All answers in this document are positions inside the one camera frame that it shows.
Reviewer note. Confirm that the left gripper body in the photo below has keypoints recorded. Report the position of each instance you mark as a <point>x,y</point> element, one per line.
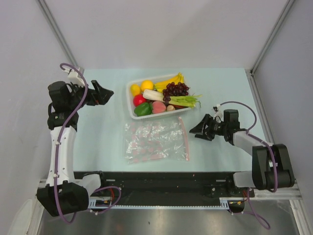
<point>91,99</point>

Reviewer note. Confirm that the red tomato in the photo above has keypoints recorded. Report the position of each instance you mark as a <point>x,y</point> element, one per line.
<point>138,100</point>

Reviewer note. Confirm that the white green celery stalk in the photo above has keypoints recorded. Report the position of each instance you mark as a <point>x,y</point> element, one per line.
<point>185,101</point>

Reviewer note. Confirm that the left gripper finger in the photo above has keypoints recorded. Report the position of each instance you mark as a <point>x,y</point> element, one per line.
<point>98,88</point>
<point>104,96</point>

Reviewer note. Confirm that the yellow orange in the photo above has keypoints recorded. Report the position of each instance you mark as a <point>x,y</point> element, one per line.
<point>146,85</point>

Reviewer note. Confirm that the purple grape bunch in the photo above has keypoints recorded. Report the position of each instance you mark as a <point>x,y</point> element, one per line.
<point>172,89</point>

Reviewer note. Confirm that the beige garlic bulb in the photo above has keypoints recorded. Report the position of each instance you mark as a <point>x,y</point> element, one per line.
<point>170,108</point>

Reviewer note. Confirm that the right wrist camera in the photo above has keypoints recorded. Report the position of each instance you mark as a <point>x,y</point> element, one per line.
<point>217,110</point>

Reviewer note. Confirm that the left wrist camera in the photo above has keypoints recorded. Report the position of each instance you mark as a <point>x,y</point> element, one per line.
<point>74,77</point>

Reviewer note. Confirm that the yellow banana bunch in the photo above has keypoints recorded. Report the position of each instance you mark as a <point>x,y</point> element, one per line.
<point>160,86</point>

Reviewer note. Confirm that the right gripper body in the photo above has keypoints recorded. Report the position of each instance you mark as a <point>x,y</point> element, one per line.
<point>215,128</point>

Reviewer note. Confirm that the clear zip top bag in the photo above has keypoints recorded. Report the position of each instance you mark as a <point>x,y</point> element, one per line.
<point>153,140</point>

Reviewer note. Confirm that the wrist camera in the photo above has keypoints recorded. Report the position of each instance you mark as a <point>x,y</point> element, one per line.
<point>217,110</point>
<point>74,77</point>

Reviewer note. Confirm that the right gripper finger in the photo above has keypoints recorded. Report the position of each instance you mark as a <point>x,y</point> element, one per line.
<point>201,126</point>
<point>204,136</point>

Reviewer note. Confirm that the pink peach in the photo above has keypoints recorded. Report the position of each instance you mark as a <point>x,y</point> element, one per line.
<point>158,107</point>

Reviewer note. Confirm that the green bell pepper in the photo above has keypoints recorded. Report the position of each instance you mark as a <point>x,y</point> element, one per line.
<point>143,109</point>

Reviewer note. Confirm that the red crayfish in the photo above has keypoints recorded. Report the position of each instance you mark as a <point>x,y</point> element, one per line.
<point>177,107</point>

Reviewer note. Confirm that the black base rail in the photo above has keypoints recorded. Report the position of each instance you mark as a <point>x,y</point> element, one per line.
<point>172,189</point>

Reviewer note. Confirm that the white plastic basket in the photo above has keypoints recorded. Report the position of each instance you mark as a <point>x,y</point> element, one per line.
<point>129,98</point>

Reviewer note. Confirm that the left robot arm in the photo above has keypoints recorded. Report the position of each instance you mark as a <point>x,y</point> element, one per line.
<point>61,194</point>

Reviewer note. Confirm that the yellow lemon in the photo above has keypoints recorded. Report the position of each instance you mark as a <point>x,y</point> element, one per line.
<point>135,90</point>

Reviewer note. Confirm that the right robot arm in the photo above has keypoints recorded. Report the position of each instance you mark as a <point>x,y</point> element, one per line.
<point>271,165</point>

